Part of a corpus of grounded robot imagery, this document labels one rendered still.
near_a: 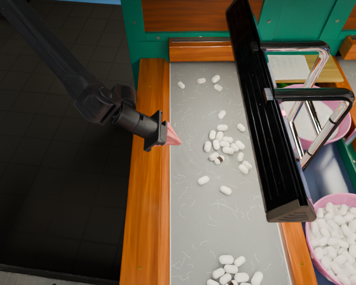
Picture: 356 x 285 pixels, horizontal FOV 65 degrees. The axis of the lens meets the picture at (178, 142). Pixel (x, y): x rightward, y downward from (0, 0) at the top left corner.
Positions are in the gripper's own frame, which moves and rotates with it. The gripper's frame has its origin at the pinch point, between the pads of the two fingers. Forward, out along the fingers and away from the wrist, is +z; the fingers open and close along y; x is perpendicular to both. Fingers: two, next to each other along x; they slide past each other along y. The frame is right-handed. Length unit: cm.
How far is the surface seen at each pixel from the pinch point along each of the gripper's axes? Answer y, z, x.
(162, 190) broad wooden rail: -9.9, 2.9, 10.5
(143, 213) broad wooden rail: -17.0, -1.3, 13.4
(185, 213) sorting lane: -16.2, 9.1, 7.9
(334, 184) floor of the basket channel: -4, 51, -19
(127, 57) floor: 145, 24, 92
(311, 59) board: 45, 46, -28
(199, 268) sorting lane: -30.7, 11.6, 5.8
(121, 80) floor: 118, 22, 93
